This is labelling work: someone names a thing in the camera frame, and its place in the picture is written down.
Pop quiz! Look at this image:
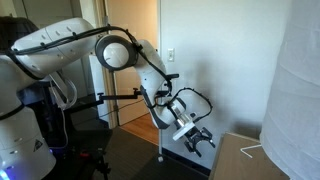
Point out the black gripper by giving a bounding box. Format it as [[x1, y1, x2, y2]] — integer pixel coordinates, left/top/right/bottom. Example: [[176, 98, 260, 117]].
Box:
[[184, 127, 216, 158]]

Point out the light wood drawer cabinet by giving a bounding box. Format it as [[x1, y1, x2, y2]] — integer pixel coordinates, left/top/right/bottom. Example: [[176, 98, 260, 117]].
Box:
[[209, 131, 291, 180]]

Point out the black baseboard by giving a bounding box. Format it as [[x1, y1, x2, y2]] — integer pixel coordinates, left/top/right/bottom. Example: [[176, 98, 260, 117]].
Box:
[[161, 148, 212, 176]]

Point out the white stand pole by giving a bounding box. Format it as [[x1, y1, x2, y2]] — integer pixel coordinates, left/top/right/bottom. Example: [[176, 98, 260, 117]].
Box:
[[157, 129, 165, 164]]

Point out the black tripod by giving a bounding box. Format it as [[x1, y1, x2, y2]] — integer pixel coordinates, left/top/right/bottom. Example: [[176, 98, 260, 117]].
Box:
[[94, 149, 113, 180]]

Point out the black robot stand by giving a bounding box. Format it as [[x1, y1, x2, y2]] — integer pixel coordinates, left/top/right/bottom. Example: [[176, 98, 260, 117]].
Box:
[[39, 83, 114, 180]]

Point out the light wooden door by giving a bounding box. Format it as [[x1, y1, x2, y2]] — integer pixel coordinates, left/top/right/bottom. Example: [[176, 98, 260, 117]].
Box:
[[106, 0, 159, 127]]

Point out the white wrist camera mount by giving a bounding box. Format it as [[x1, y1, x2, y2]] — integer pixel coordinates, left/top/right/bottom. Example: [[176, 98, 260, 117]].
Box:
[[172, 121, 196, 142]]

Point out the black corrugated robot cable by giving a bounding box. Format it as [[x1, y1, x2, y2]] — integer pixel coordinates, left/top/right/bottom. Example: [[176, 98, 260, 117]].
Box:
[[8, 25, 214, 118]]

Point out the black stereo camera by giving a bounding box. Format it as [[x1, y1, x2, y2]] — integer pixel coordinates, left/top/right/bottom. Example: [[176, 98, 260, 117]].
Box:
[[165, 73, 180, 81]]

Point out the white light switch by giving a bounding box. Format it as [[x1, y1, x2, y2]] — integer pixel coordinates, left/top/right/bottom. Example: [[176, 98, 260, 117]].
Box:
[[167, 48, 176, 63]]

